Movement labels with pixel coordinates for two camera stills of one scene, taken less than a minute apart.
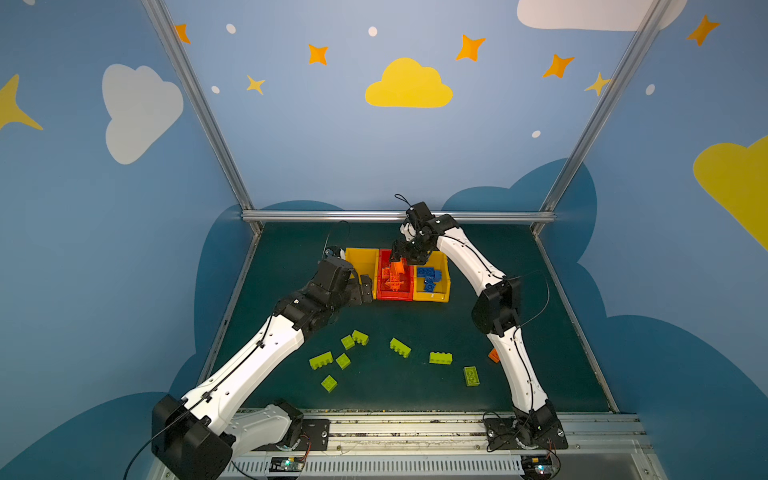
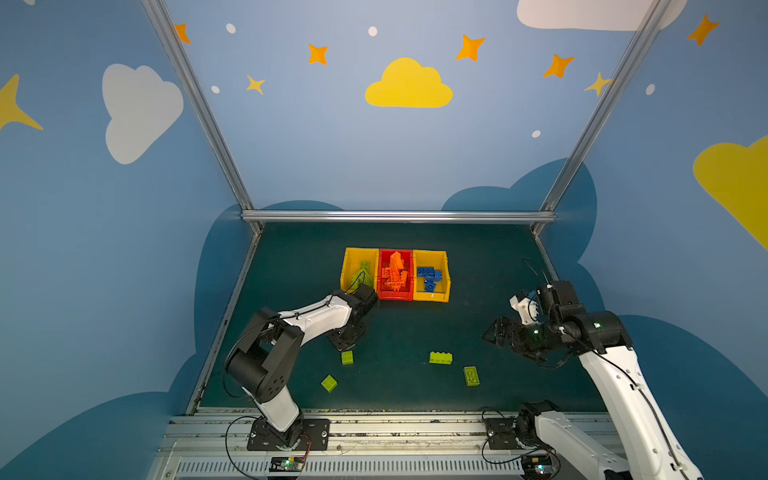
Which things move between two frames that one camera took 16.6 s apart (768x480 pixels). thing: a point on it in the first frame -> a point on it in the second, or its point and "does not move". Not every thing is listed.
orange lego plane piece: [393, 274] does not move
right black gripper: [399, 251] -> [512, 335]
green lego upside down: [471, 375] does not move
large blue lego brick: [430, 272] does not move
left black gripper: [365, 288] -> [347, 335]
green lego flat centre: [441, 358] does not move
